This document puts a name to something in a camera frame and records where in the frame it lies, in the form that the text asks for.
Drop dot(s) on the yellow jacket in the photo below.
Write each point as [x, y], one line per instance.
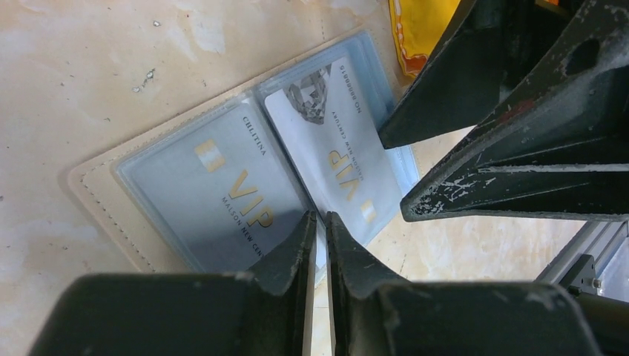
[417, 25]

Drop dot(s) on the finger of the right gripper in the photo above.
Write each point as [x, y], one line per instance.
[557, 146]
[460, 83]

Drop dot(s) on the silver VIP card sleeve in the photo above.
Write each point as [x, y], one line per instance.
[326, 125]
[218, 190]

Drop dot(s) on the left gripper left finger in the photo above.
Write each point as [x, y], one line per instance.
[266, 310]

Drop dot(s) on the aluminium front rail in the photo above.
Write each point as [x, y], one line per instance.
[594, 261]

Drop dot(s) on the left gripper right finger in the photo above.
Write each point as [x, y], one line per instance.
[375, 311]

